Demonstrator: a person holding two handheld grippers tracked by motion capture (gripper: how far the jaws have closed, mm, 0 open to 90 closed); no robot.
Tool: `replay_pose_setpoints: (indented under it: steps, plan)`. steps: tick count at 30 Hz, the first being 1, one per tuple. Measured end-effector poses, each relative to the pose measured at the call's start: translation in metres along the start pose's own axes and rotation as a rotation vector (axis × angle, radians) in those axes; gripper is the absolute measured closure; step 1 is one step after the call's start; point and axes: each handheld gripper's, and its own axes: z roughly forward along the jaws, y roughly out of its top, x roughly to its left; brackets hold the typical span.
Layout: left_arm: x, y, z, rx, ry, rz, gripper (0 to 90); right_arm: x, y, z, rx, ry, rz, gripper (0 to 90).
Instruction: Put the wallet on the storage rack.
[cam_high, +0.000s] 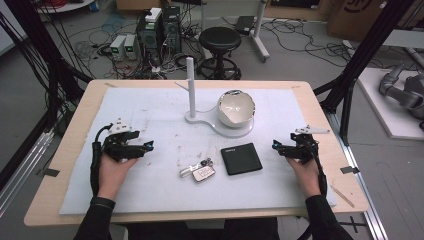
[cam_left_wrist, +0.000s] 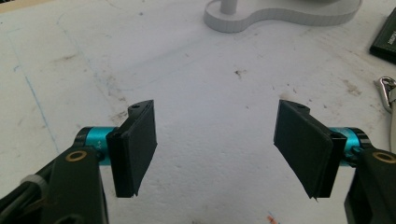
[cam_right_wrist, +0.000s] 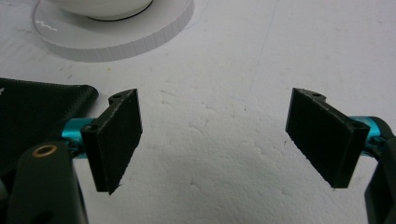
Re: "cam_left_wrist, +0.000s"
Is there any white stand base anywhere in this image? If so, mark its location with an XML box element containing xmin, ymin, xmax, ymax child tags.
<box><xmin>204</xmin><ymin>0</ymin><xmax>364</xmax><ymax>34</ymax></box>

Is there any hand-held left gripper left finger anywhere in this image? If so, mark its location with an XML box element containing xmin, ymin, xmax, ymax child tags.
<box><xmin>74</xmin><ymin>99</ymin><xmax>159</xmax><ymax>199</ymax></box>

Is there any black flat case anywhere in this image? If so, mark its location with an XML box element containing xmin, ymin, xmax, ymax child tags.
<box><xmin>369</xmin><ymin>7</ymin><xmax>396</xmax><ymax>65</ymax></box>

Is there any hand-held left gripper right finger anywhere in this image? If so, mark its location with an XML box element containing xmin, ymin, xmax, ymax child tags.
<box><xmin>273</xmin><ymin>99</ymin><xmax>372</xmax><ymax>200</ymax></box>

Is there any silver metal clasp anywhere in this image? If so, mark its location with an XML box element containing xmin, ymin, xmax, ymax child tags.
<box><xmin>374</xmin><ymin>76</ymin><xmax>396</xmax><ymax>114</ymax></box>

